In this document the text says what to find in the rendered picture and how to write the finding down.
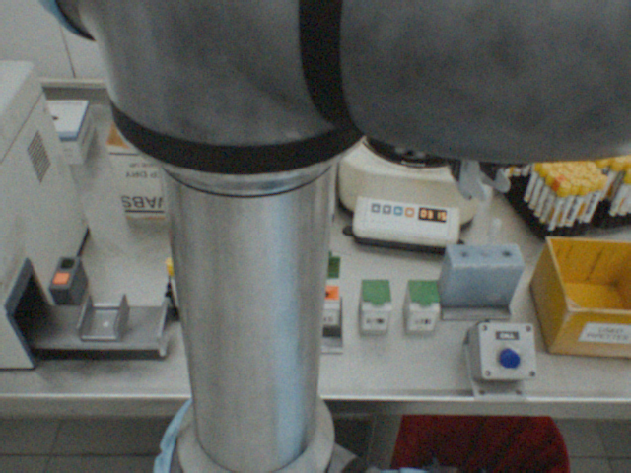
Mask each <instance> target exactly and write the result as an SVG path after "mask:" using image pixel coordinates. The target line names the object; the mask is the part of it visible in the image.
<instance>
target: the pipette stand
mask: <svg viewBox="0 0 631 473"><path fill-rule="evenodd" d="M485 248H486V245H447V249H446V253H445V257H444V261H443V265H442V269H441V274H440V278H439V280H435V281H437V286H438V291H439V296H440V309H441V314H442V318H443V319H473V318H511V316H512V314H511V311H510V308H509V306H510V304H511V301H512V298H513V295H514V292H515V290H516V287H517V285H518V282H519V280H520V278H521V275H522V273H523V270H524V268H525V264H524V261H523V259H522V256H521V253H520V251H519V248H518V245H517V244H490V248H489V251H488V254H487V256H483V254H484V251H485Z"/></svg>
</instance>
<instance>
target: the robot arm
mask: <svg viewBox="0 0 631 473"><path fill-rule="evenodd" d="M37 2H38V3H39V4H40V5H41V6H42V7H43V9H45V10H46V11H47V12H48V13H49V14H52V15H54V16H55V18H56V19H57V20H58V22H59V23H60V25H61V26H62V27H63V28H64V29H66V30H67V31H68V32H70V33H71V34H74V35H76V36H79V37H81V38H83V39H86V40H90V41H94V42H96V43H97V45H98V48H99V53H100V58H101V62H102V67H104V73H105V83H106V88H107V92H108V96H109V101H110V108H111V113H112V118H113V122H114V125H115V128H116V131H117V133H118V135H119V136H120V138H121V140H122V142H123V143H124V144H125V145H127V146H128V147H129V148H130V149H131V150H132V151H134V152H135V153H136V154H138V155H139V156H140V157H142V158H144V159H145V160H147V161H149V162H151V163H153V164H155V165H158V171H159V178H160V184H161V190H162V197H163V204H164V211H165V218H166V224H167V231H168V239H169V245H170V252H171V259H172V265H173V272H174V278H175V291H176V297H177V305H178V312H179V318H180V325H181V332H182V339H183V346H184V351H185V358H186V366H187V372H188V379H189V386H190V393H191V398H190V399H189V400H188V401H187V402H186V403H185V404H184V405H183V406H182V407H181V409H180V410H179V411H178V413H177V414H176V415H175V418H174V420H173V421H172V423H171V425H170V426H168V428H167V430H166V432H165V434H164V436H163V439H162V442H161V445H160V448H161V450H162V451H163V452H162V453H161V454H160V455H159V456H158V457H157V458H156V461H155V468H154V473H427V472H424V471H419V469H413V468H400V469H399V470H385V471H382V470H380V469H378V468H377V467H375V466H373V465H371V464H370V463H368V462H366V461H365V460H363V459H361V458H359V457H357V456H355V455H353V454H352V453H350V452H348V451H347V450H345V448H343V447H342V446H340V445H338V444H336V443H335V442H334V427H333V421H332V417H331V414H330V412H328V409H327V407H326V406H325V404H324V402H323V401H322V399H321V398H320V396H319V394H318V393H317V388H318V376H319V362H320V350H321V337H322V326H323V313H324V300H325V288H326V276H327V262H328V251H329V239H330V238H331V226H332V213H333V200H334V188H335V177H336V163H337V162H338V161H340V160H341V159H343V158H344V157H346V156H348V155H349V154H350V153H352V152H353V151H354V150H355V149H357V148H358V147H359V146H360V145H361V143H362V142H363V141H364V140H365V139H366V137H368V138H371V139H376V140H379V141H382V142H384V143H387V144H390V145H392V146H395V147H398V148H403V149H407V150H412V151H416V152H421V153H425V154H430V155H435V156H440V157H446V161H447V165H448V168H449V172H450V175H451V177H452V179H453V182H454V184H455V186H456V190H457V191H458V193H459V194H460V195H461V196H462V197H463V198H464V199H465V200H466V201H469V200H470V199H473V198H474V197H475V198H477V199H479V200H480V201H486V200H487V191H486V189H485V188H484V186H483V184H485V185H487V186H490V187H492V188H494V189H496V190H499V191H501V192H507V191H508V190H509V188H510V182H509V181H508V179H507V177H506V176H505V174H504V171H503V168H505V169H508V168H510V167H517V168H518V169H520V168H522V167H525V166H528V165H529V164H530V163H564V162H586V161H598V160H606V159H613V158H620V157H626V156H631V0H37Z"/></svg>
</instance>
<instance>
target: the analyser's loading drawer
mask: <svg viewBox="0 0 631 473"><path fill-rule="evenodd" d="M173 317H174V314H173V310H172V306H171V300H170V297H165V300H164V306H128V303H127V299H126V295H125V294H123V295H122V298H121V302H120V304H94V303H93V300H92V298H91V295H90V294H87V296H86V299H85V302H84V305H19V306H18V308H17V311H16V313H15V315H14V317H13V319H14V321H15V323H16V325H17V326H18V328H19V330H20V332H21V334H22V336H23V338H25V340H26V342H27V343H28V345H29V347H30V349H33V348H94V349H159V352H160V355H165V354H166V351H167V347H168V342H169V337H170V331H171V327H172V322H173ZM105 322H109V326H104V324H105Z"/></svg>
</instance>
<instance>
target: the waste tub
mask: <svg viewBox="0 0 631 473"><path fill-rule="evenodd" d="M545 240H546V243H545V245H544V248H543V249H542V252H541V254H540V257H539V259H538V262H537V264H536V267H535V270H534V272H533V275H532V277H531V280H530V282H529V284H530V288H531V292H532V297H533V301H534V305H535V309H536V312H537V316H538V320H539V324H540V329H541V333H542V336H543V340H544V344H545V348H547V352H548V354H549V355H565V356H585V357H604V358H623V359H631V241H623V240H602V239H583V238H563V237H546V238H545ZM569 300H571V301H572V302H573V303H574V304H577V305H578V306H579V307H573V306H572V305H570V301H569Z"/></svg>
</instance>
